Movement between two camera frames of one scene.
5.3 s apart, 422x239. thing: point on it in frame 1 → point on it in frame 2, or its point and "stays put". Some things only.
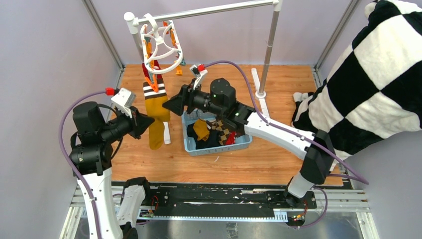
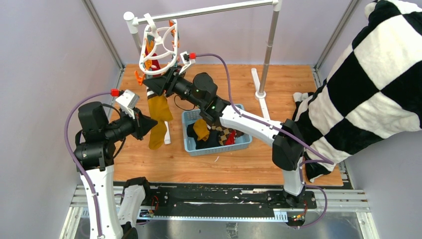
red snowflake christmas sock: x=231 y=139 stays put
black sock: x=213 y=140 stays put
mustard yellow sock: x=200 y=126 stays put
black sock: x=190 y=132 stays put
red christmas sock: x=156 y=63 → x=155 y=64
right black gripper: x=176 y=104 → x=158 y=84
